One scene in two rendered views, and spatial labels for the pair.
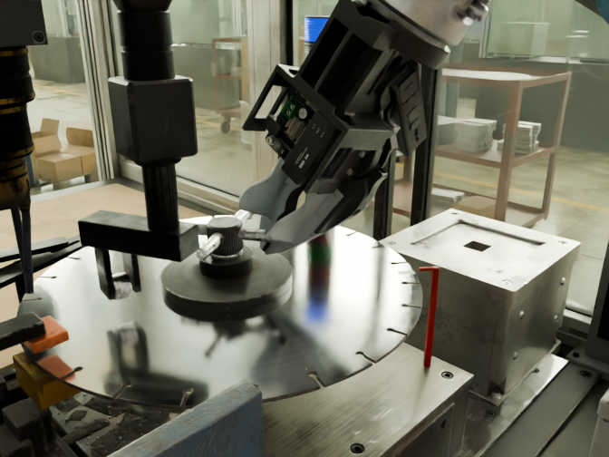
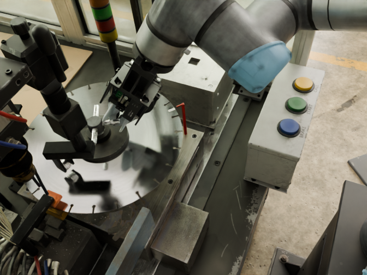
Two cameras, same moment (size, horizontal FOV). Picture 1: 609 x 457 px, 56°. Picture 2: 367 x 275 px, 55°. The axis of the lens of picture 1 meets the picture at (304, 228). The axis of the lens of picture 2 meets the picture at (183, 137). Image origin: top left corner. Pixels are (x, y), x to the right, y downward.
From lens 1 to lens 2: 34 cm
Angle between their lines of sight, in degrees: 33
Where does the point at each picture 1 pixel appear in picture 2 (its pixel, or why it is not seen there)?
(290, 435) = not seen: hidden behind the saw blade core
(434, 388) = (190, 144)
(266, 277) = (118, 135)
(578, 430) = (244, 129)
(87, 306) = (52, 172)
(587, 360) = (246, 93)
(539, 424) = (230, 132)
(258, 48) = not seen: outside the picture
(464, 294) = (193, 92)
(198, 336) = (106, 174)
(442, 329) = (186, 105)
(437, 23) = (172, 63)
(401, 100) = not seen: hidden behind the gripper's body
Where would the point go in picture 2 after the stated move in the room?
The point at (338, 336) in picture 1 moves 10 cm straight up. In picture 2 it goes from (157, 157) to (149, 124)
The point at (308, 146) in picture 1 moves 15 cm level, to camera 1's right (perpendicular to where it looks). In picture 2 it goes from (132, 109) to (217, 83)
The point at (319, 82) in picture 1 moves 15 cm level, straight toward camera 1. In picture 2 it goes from (131, 90) to (159, 168)
